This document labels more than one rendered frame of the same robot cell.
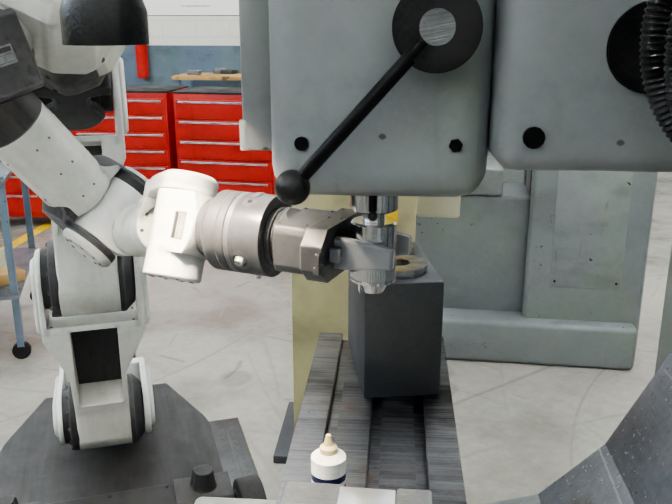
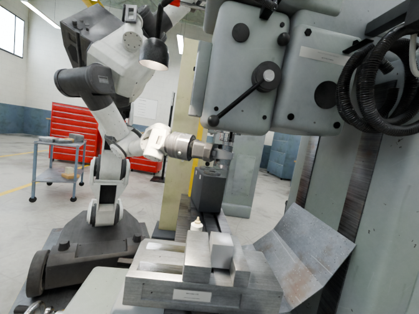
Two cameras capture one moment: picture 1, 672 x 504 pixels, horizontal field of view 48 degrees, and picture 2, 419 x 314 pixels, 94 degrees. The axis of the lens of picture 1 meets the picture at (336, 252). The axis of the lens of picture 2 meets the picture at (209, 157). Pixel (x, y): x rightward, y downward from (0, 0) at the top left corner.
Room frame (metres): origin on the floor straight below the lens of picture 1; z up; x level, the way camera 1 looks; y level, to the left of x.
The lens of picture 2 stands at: (0.15, 0.13, 1.29)
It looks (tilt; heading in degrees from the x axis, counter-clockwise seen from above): 7 degrees down; 349
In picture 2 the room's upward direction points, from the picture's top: 9 degrees clockwise
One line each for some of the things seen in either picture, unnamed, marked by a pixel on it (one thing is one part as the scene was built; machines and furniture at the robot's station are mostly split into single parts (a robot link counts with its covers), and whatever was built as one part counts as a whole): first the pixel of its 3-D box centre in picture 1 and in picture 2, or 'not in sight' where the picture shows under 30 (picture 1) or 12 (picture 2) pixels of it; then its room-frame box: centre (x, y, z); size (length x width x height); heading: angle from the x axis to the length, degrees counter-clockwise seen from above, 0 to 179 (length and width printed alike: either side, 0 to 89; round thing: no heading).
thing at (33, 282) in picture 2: not in sight; (39, 271); (1.14, 0.67, 0.50); 0.20 x 0.05 x 0.20; 17
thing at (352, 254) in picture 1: (361, 256); (222, 154); (0.71, -0.03, 1.24); 0.06 x 0.02 x 0.03; 67
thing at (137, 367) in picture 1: (104, 400); (105, 210); (1.48, 0.50, 0.68); 0.21 x 0.20 x 0.13; 17
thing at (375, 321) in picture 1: (391, 311); (206, 187); (1.17, -0.09, 1.00); 0.22 x 0.12 x 0.20; 5
